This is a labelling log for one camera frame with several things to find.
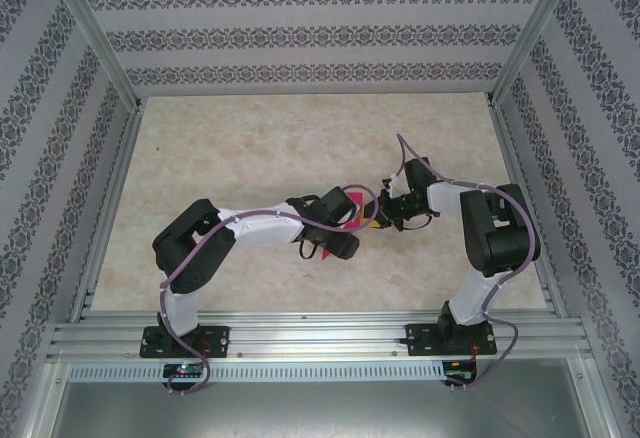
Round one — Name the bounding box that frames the aluminium side rail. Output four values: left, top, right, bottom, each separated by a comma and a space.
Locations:
489, 102, 569, 319
69, 102, 146, 324

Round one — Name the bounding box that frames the slotted grey cable tray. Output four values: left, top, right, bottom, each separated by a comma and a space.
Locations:
67, 361, 447, 384

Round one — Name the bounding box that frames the aluminium mounting rail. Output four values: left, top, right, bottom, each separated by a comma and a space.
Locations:
47, 310, 596, 363

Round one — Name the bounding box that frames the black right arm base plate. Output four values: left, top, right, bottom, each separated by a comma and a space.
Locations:
405, 322, 498, 358

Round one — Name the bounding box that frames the grey metal sheet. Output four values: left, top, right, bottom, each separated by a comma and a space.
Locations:
29, 360, 616, 438

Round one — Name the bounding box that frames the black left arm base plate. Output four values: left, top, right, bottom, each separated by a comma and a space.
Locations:
139, 325, 232, 360

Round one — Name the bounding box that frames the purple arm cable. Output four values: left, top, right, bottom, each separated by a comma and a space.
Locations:
395, 132, 542, 392
158, 188, 377, 398

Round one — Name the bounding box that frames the pink paper sheet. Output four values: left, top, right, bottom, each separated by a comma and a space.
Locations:
322, 191, 375, 262

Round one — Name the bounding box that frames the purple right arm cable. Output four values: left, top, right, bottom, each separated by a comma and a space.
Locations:
395, 132, 542, 392

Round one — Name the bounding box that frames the aluminium frame post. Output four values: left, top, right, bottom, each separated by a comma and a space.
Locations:
487, 0, 586, 109
43, 0, 146, 114

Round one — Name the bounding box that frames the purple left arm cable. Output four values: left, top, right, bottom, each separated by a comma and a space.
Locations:
158, 188, 377, 398

